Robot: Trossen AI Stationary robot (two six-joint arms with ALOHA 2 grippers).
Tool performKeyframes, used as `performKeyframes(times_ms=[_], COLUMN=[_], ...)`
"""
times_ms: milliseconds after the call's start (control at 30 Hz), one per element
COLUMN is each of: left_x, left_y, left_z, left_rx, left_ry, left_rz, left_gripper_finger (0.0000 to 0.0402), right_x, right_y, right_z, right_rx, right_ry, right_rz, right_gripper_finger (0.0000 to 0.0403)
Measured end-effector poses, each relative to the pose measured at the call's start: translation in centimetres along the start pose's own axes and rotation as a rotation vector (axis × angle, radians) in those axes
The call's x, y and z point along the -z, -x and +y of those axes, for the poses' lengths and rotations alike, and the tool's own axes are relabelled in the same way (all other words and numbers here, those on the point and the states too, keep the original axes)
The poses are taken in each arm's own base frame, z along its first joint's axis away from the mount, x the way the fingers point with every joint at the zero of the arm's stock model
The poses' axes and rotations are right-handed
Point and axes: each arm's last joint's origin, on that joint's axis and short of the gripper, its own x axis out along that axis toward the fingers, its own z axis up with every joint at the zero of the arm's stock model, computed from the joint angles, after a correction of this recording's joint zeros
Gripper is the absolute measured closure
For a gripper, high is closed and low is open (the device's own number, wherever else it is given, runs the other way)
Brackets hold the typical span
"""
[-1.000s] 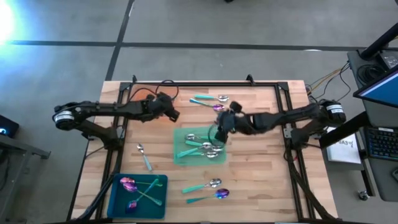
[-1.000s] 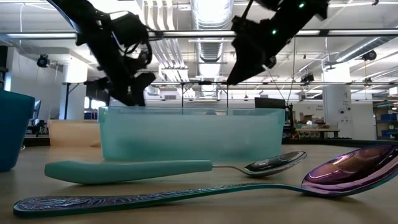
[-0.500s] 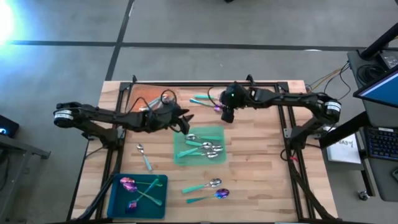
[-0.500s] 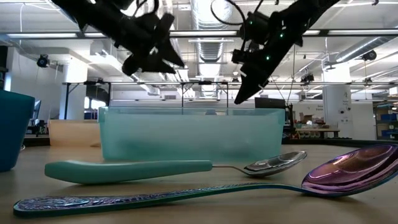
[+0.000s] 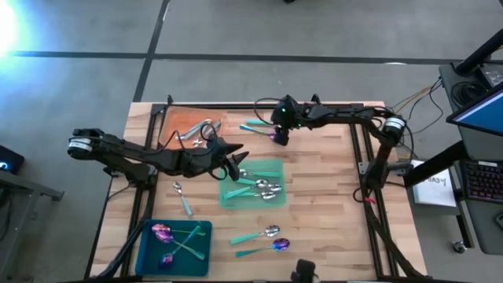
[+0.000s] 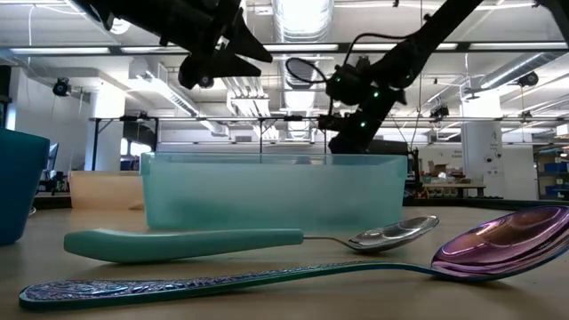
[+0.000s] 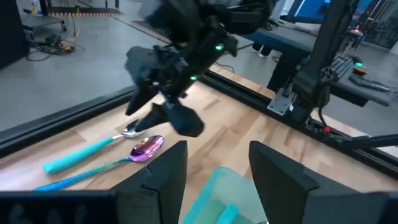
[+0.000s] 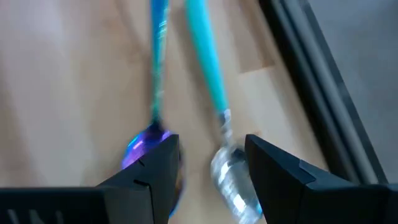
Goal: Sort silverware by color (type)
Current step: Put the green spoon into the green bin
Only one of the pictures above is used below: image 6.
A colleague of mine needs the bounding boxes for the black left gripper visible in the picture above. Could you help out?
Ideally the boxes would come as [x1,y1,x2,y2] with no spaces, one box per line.
[177,0,275,90]

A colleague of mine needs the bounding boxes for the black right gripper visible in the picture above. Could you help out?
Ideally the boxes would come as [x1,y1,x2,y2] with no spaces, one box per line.
[317,110,389,156]

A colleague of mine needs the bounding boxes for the teal-handled metal spoon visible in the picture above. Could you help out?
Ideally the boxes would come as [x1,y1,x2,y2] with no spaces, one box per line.
[63,215,441,265]

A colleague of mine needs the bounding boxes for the black background monitor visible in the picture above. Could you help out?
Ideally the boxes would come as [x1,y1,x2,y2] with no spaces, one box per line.
[367,139,410,157]

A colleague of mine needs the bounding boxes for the teal translucent plastic bin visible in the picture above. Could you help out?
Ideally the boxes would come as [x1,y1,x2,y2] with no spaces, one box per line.
[140,151,408,232]

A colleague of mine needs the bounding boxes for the background workbench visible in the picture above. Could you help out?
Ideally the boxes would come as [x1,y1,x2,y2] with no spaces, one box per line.
[420,180,489,200]

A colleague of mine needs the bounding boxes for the white pillar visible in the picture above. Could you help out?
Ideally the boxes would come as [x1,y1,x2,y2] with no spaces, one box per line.
[461,121,507,201]

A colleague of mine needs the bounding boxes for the black hanging screen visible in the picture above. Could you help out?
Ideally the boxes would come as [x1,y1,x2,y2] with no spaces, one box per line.
[123,118,159,148]

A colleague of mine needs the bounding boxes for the iridescent rainbow metal spoon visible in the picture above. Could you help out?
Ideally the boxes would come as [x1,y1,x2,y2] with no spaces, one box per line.
[18,204,569,312]

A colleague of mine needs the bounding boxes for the shelf with blue bins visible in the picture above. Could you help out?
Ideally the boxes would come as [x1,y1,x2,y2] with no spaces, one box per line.
[533,145,569,201]

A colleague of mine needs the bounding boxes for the tilted background monitor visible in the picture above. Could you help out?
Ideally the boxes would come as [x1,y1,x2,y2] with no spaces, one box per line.
[43,141,60,173]

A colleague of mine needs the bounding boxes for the silver ceiling air duct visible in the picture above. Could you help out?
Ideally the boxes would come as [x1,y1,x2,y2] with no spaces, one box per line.
[271,0,335,143]

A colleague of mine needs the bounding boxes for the black metal station frame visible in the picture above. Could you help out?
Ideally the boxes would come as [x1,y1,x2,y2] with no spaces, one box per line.
[88,114,330,172]

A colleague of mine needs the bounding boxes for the black ceiling camera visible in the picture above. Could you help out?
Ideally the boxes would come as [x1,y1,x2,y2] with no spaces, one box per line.
[429,103,451,120]
[52,76,73,98]
[517,70,541,88]

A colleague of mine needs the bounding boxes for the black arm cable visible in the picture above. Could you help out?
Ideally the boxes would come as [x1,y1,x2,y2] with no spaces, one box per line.
[285,31,421,86]

